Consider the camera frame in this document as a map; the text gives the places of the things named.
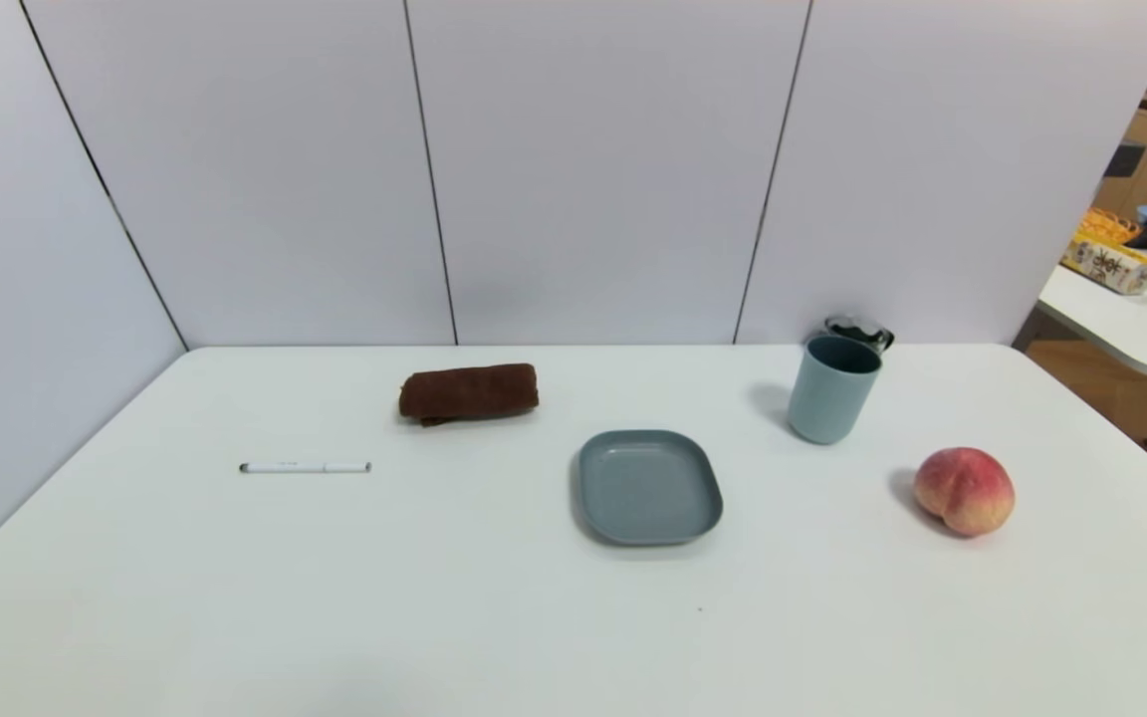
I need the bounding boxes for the brown towel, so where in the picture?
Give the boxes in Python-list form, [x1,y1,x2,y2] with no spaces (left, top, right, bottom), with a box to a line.
[398,363,541,427]

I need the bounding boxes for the grey-blue square dish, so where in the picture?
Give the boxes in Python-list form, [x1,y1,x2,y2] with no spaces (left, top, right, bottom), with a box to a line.
[576,429,724,547]

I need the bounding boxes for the blue-grey plastic cup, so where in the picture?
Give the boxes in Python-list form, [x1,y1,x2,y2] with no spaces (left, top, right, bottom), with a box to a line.
[787,335,883,445]

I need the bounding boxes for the white pen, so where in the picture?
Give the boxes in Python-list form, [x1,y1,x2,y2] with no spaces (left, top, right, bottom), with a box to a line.
[239,461,372,474]

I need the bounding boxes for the black and clear clip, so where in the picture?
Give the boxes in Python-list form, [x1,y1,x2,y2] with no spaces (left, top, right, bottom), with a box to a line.
[824,315,895,355]

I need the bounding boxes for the pink peach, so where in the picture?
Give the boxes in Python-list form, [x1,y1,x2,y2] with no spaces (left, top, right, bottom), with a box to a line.
[912,447,1017,539]

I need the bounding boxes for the printed cardboard box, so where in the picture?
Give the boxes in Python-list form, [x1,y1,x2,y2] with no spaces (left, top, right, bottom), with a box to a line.
[1062,233,1147,297]

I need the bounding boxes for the white side table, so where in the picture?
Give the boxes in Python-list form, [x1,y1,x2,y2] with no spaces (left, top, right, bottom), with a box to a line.
[1036,263,1147,383]

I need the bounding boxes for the orange wire basket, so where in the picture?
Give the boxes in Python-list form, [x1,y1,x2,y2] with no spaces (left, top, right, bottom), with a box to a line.
[1078,207,1143,246]

